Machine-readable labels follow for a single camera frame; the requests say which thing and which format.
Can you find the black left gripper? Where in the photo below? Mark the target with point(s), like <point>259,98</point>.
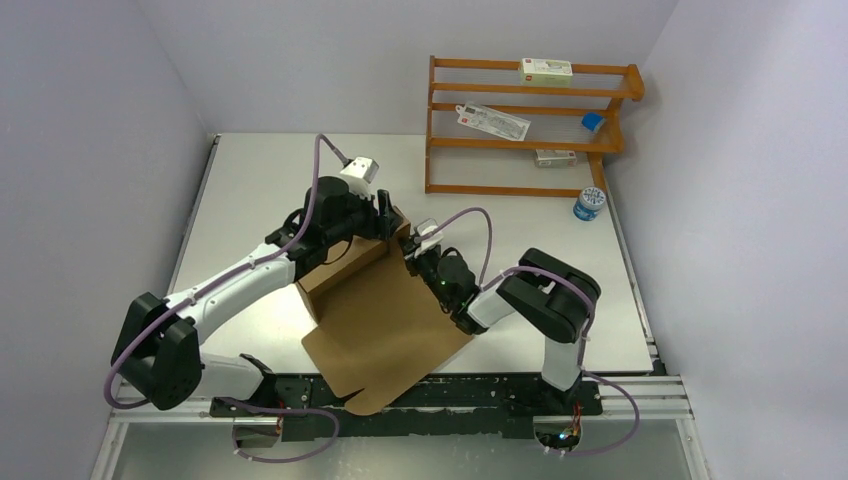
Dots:
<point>382,224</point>

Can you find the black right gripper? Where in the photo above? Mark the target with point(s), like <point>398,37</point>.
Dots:
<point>412,261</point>

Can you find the brown cardboard box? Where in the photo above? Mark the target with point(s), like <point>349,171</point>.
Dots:
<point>378,330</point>

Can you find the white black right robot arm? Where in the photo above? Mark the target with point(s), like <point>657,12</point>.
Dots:
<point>557,299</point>

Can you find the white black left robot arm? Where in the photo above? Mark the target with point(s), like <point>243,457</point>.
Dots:
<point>159,348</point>

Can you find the small grey-white box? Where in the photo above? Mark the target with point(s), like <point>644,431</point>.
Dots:
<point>555,158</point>

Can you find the green white box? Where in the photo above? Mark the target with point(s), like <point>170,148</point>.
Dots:
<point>537,72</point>

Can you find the flat white packet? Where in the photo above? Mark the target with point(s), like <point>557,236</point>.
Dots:
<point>492,122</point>

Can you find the blue white round jar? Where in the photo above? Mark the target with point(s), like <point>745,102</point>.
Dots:
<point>589,203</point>

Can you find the orange wooden shelf rack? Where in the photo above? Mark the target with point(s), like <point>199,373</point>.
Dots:
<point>462,160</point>

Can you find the small blue block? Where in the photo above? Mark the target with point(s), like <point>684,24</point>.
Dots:
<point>593,121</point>

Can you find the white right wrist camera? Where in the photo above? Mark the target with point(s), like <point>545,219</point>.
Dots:
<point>424,237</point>

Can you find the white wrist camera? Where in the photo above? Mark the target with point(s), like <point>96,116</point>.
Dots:
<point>359,174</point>
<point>424,237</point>

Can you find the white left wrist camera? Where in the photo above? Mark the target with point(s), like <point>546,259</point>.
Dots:
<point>359,174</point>

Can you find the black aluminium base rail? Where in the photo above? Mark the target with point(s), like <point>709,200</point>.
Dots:
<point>514,406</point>

